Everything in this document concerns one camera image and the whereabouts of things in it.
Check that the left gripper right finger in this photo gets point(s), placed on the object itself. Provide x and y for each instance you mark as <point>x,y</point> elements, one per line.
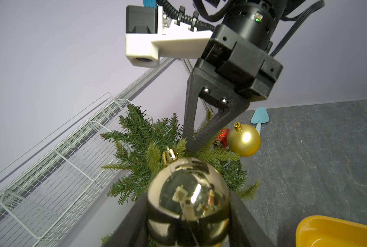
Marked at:
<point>244,231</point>

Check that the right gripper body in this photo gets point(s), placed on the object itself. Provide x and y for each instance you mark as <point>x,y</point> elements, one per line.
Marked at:
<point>252,71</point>

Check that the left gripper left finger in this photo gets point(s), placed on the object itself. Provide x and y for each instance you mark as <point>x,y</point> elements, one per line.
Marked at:
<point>132,231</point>

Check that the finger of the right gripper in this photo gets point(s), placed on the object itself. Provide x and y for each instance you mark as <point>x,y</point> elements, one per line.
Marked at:
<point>202,114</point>

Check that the red ribbed ornament ball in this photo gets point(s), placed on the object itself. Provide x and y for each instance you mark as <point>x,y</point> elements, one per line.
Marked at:
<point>222,137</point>

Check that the silver ornament ball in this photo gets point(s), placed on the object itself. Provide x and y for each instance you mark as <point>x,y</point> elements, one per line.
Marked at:
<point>188,204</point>

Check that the yellow plastic tray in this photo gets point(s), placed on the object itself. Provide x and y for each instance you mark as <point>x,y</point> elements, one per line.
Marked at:
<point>322,231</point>

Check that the gold ornament ball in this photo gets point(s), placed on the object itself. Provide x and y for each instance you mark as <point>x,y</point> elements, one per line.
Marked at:
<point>243,140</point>

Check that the small green christmas tree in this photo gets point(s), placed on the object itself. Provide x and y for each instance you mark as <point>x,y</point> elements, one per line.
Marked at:
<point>140,147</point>

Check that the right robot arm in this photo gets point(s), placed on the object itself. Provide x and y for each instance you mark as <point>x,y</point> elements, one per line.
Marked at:
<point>255,21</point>

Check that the long white wire basket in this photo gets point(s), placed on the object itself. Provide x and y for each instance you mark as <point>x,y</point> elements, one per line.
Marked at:
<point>40,206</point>

